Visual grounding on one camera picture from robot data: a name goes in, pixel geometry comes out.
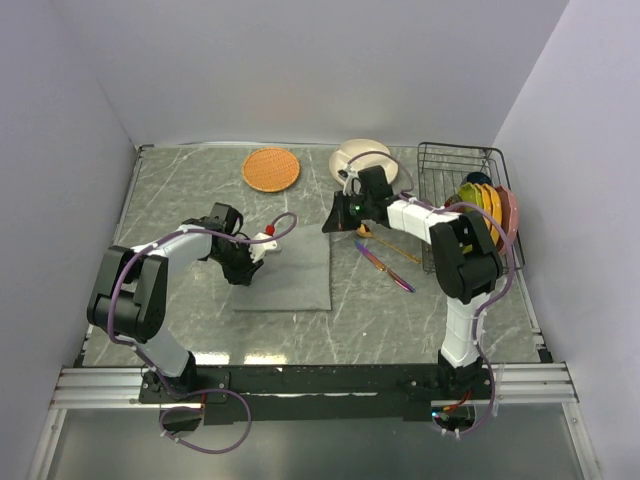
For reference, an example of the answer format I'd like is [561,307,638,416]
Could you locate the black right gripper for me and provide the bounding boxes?
[321,191,373,234]

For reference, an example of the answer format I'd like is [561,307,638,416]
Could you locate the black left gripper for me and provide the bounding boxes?
[210,238,264,286]

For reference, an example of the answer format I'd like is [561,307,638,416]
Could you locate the grey cloth napkin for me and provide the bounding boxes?
[229,224,331,312]

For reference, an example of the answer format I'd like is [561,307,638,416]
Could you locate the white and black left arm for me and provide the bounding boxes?
[87,203,277,402]

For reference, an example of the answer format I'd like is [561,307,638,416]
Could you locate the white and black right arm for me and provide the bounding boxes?
[322,166,503,399]

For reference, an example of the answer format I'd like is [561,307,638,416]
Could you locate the gold spoon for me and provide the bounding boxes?
[356,224,421,264]

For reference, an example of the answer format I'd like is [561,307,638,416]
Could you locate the cream divided plate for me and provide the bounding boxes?
[328,138,400,184]

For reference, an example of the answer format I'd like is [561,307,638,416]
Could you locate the orange woven round coaster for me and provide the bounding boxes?
[242,147,301,193]

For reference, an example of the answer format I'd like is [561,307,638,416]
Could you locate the iridescent purple knife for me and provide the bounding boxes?
[354,241,416,293]

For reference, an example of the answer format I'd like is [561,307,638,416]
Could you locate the green scalloped plate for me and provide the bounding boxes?
[458,183,484,207]

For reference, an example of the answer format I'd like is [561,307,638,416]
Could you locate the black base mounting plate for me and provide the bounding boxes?
[139,364,491,425]

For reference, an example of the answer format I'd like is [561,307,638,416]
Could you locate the dark blue bowl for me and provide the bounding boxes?
[464,171,493,186]

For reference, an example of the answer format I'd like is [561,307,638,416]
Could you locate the yellow scalloped plate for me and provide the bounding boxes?
[475,184,495,235]

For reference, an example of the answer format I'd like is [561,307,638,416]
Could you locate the orange scalloped plate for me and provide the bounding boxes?
[487,186,502,245]

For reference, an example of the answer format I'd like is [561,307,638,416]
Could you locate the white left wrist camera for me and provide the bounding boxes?
[249,224,281,263]

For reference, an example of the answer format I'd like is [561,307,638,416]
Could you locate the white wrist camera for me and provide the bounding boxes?
[338,165,361,196]
[249,224,281,263]

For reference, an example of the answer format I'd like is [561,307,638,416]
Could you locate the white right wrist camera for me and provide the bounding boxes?
[338,165,361,196]

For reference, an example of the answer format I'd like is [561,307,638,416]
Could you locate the black wire dish rack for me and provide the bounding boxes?
[417,142,526,269]

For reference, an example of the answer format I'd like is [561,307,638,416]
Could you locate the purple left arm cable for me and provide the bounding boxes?
[107,211,300,455]

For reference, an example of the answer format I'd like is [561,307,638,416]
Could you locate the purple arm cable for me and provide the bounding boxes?
[344,151,516,439]
[107,211,300,455]

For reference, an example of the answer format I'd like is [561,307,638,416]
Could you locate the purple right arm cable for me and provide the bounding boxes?
[344,151,516,439]

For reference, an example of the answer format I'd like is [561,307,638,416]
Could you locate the aluminium frame rail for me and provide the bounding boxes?
[49,363,579,410]

